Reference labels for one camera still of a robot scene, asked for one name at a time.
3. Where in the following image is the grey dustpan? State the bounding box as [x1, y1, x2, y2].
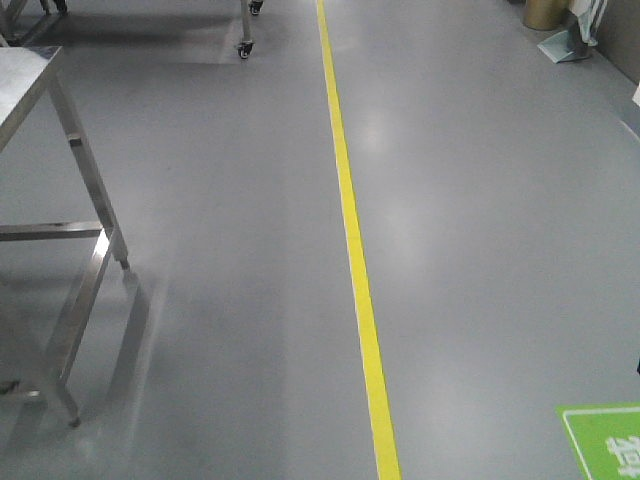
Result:
[537, 0, 609, 64]

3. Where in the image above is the gold cylindrical bin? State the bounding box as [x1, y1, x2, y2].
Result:
[522, 0, 570, 31]

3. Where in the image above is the wheeled steel cart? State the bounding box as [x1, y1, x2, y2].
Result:
[0, 0, 266, 62]

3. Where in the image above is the stainless steel table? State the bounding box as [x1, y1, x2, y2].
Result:
[1, 46, 130, 428]

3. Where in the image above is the green floor sign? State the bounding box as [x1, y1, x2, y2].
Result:
[556, 403, 639, 480]

